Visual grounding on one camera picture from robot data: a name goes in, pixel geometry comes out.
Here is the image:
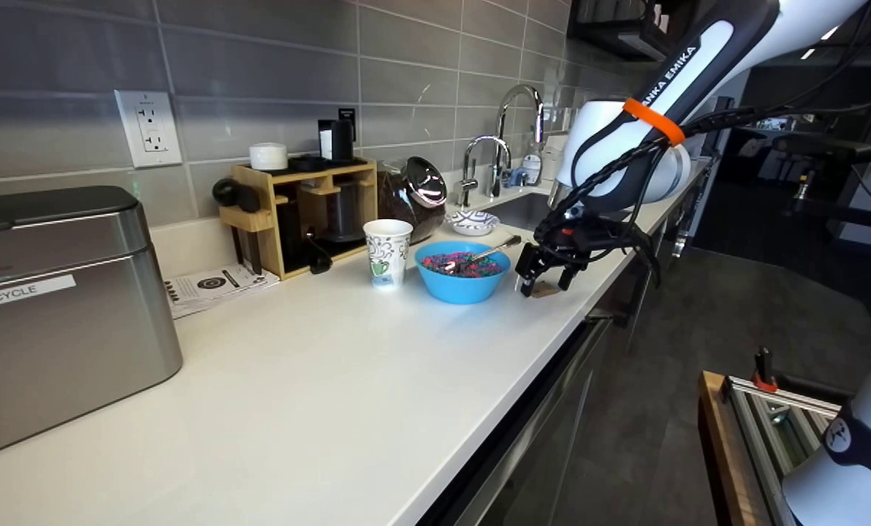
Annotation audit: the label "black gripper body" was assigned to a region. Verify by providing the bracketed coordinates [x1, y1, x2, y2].
[533, 217, 618, 273]

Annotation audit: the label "stainless steel sink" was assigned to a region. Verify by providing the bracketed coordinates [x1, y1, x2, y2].
[482, 190, 560, 233]

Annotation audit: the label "blue plastic bowl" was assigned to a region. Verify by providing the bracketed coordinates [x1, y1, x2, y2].
[414, 238, 516, 307]

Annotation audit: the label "colourful candies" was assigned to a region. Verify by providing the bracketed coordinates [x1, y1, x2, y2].
[422, 249, 503, 276]

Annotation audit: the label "blue white patterned dish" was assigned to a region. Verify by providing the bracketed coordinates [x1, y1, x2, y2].
[450, 206, 503, 238]

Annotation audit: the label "short chrome faucet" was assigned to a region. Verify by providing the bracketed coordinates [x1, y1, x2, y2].
[460, 130, 516, 211]

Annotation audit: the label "white patterned paper cup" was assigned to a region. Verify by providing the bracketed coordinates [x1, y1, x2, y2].
[361, 217, 416, 292]

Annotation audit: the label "tall chrome faucet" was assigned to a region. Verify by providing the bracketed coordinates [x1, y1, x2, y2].
[494, 82, 560, 190]

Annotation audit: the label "stainless undercounter appliance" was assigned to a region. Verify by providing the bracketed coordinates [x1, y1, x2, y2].
[422, 279, 643, 526]

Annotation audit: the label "red black clamp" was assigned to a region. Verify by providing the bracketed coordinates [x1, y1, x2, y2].
[753, 344, 782, 398]

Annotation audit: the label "black cylinder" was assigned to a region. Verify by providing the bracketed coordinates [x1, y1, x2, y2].
[333, 105, 361, 164]

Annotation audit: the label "wooden cart with rails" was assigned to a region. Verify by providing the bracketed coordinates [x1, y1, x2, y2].
[697, 368, 849, 526]

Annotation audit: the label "wooden organizer rack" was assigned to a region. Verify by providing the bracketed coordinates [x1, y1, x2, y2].
[212, 157, 380, 282]

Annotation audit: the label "small white cup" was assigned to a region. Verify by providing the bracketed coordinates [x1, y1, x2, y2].
[247, 139, 292, 174]

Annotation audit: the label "printed paper pamphlet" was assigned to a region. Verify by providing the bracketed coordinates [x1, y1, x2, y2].
[162, 260, 284, 322]

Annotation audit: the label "stainless steel recycle bin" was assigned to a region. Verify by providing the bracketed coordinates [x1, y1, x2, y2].
[0, 184, 189, 465]

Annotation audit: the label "orange cable strap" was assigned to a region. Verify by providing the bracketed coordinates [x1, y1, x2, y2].
[623, 97, 690, 149]

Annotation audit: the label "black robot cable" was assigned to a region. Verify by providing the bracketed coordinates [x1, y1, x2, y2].
[533, 97, 871, 294]

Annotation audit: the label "white wall outlet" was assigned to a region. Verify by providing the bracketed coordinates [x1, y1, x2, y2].
[111, 86, 184, 168]

